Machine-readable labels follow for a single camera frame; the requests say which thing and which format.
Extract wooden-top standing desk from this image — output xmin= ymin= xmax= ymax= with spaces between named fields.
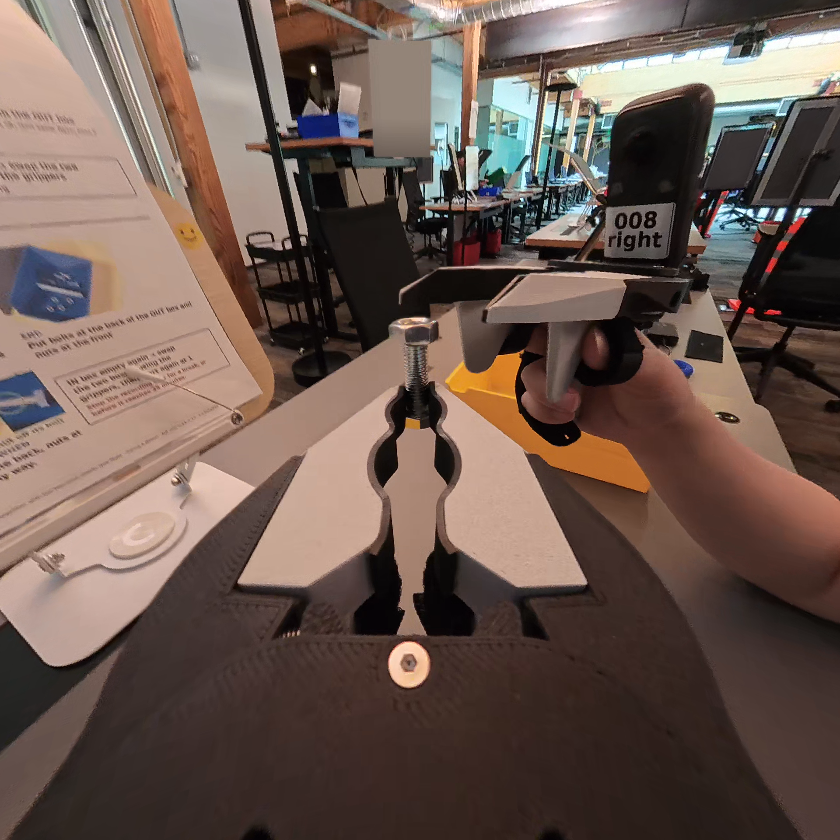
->
xmin=246 ymin=136 xmax=437 ymax=342

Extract printed instruction sheet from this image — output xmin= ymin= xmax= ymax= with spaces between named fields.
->
xmin=0 ymin=0 xmax=265 ymax=519

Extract wooden pillar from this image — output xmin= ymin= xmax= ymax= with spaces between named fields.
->
xmin=125 ymin=0 xmax=265 ymax=329

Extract tilted board on white stand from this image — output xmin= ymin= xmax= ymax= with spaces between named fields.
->
xmin=571 ymin=197 xmax=611 ymax=263

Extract black pole stand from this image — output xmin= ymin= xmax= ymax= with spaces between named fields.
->
xmin=236 ymin=0 xmax=353 ymax=389

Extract black desk mat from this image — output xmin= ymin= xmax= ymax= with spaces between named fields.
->
xmin=0 ymin=613 xmax=132 ymax=752

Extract grey desk with wooden edge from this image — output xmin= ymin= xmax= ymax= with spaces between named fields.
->
xmin=525 ymin=210 xmax=710 ymax=258

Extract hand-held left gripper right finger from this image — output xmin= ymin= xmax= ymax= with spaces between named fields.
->
xmin=420 ymin=384 xmax=588 ymax=634

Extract black and red office chair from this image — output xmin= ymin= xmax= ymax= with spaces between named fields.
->
xmin=725 ymin=217 xmax=840 ymax=409

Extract white metal board stand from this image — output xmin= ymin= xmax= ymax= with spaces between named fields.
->
xmin=0 ymin=367 xmax=257 ymax=667

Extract black mesh office chair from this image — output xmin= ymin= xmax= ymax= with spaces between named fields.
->
xmin=314 ymin=196 xmax=422 ymax=354

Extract blue storage bin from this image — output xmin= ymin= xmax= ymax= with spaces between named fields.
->
xmin=297 ymin=113 xmax=361 ymax=140

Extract row of office desks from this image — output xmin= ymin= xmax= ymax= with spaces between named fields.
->
xmin=420 ymin=147 xmax=605 ymax=263

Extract black utility cart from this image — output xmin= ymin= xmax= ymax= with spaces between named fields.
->
xmin=245 ymin=231 xmax=330 ymax=355

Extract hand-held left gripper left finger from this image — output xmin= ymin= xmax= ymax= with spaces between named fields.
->
xmin=238 ymin=386 xmax=403 ymax=634

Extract silver ceiling duct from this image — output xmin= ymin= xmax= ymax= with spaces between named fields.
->
xmin=394 ymin=0 xmax=592 ymax=24

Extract person's right hand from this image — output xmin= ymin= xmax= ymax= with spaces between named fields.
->
xmin=520 ymin=325 xmax=702 ymax=450

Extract person's right forearm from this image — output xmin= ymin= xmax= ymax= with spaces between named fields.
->
xmin=643 ymin=364 xmax=840 ymax=623

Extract steel hex bolt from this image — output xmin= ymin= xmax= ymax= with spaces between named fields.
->
xmin=402 ymin=341 xmax=434 ymax=431

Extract black board on stand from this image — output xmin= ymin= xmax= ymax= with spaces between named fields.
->
xmin=748 ymin=95 xmax=840 ymax=210
xmin=701 ymin=123 xmax=775 ymax=193

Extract black ceiling projector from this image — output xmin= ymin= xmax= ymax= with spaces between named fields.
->
xmin=724 ymin=23 xmax=770 ymax=64

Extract yellow plastic bin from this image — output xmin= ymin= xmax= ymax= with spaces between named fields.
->
xmin=445 ymin=361 xmax=652 ymax=493

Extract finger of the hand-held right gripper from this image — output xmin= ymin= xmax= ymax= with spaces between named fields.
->
xmin=399 ymin=258 xmax=551 ymax=376
xmin=484 ymin=272 xmax=652 ymax=406

